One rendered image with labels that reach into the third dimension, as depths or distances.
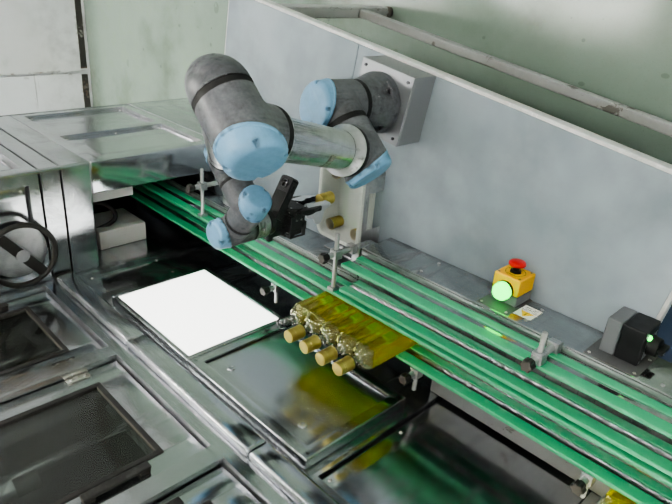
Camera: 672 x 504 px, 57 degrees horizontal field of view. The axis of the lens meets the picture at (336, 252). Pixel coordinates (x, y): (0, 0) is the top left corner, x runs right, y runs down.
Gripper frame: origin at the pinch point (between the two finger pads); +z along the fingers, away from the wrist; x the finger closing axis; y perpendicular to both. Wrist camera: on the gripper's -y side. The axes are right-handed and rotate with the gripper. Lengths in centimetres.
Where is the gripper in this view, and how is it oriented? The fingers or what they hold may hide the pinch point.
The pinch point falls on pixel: (321, 199)
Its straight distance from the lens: 168.9
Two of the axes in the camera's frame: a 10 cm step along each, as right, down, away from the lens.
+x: 6.9, 3.7, -6.2
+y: -0.9, 8.9, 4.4
